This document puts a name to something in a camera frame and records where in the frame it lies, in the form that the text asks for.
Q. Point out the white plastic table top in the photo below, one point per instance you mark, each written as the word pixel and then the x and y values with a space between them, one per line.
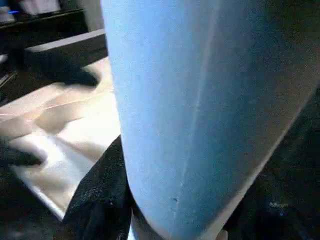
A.
pixel 75 130

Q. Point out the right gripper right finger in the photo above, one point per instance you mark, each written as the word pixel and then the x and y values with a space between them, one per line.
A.
pixel 280 215

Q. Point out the white plastic table leg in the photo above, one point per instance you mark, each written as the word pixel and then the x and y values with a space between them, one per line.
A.
pixel 200 100

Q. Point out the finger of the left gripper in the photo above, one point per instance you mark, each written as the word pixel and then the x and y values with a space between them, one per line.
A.
pixel 70 74
pixel 20 156

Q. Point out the black work mat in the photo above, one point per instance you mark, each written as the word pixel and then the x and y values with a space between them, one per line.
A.
pixel 300 145

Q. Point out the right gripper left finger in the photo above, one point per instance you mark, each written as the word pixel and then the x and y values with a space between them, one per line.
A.
pixel 100 200

